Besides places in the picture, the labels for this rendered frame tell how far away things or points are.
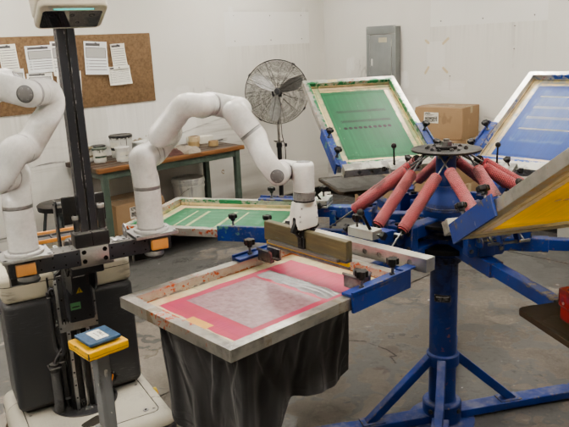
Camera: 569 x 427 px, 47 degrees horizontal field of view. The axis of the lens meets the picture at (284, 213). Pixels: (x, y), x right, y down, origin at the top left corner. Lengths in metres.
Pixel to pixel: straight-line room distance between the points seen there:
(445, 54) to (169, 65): 2.69
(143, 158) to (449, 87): 4.83
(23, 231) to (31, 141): 0.30
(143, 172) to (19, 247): 0.48
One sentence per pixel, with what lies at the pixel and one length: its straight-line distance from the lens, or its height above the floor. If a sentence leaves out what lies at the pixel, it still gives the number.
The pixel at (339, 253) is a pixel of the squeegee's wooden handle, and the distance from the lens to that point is 2.18.
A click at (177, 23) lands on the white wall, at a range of 6.51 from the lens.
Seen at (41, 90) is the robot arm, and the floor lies 1.67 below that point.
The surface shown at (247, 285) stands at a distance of 2.31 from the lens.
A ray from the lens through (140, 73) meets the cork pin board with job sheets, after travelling 6.25.
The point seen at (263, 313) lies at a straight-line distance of 2.07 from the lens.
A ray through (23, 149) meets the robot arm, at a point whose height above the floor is 1.50.
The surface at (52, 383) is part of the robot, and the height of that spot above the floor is 0.43.
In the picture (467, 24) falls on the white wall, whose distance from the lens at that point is 6.68.
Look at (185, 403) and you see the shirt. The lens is 2.31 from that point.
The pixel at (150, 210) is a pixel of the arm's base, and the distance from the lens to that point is 2.37.
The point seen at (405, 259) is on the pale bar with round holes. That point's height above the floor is 1.02.
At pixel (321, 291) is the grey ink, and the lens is 2.22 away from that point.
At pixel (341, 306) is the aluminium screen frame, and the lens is 2.05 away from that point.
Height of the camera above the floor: 1.77
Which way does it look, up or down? 14 degrees down
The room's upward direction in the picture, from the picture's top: 3 degrees counter-clockwise
